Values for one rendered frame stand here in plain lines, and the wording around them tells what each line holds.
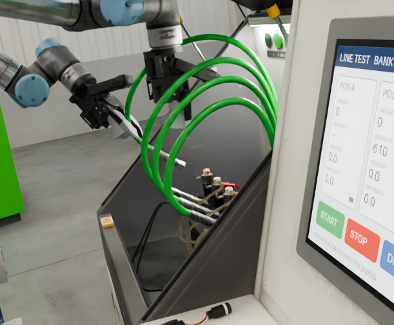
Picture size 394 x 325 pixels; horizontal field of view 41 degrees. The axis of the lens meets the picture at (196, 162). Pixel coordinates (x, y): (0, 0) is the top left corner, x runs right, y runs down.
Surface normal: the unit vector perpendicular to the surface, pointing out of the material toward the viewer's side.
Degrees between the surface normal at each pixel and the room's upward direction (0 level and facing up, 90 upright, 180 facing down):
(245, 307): 0
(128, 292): 0
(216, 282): 90
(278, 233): 76
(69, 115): 90
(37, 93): 90
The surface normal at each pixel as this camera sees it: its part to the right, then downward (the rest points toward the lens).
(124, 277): -0.13, -0.95
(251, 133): 0.28, 0.23
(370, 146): -0.95, -0.04
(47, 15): 0.62, 0.72
